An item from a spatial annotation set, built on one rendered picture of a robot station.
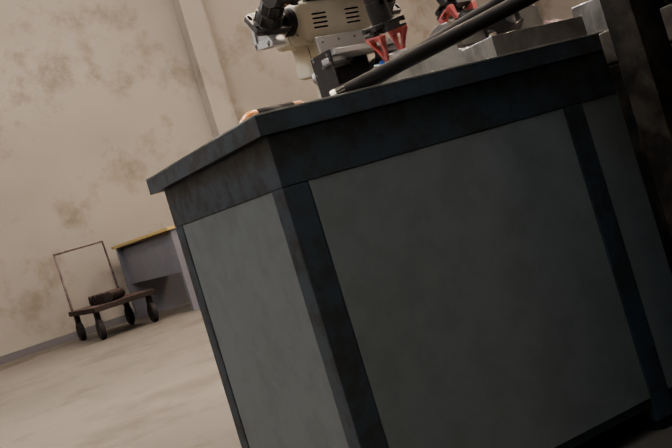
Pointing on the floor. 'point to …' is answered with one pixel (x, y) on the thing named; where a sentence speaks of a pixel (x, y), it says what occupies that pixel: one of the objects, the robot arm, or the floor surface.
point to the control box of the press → (639, 51)
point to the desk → (157, 270)
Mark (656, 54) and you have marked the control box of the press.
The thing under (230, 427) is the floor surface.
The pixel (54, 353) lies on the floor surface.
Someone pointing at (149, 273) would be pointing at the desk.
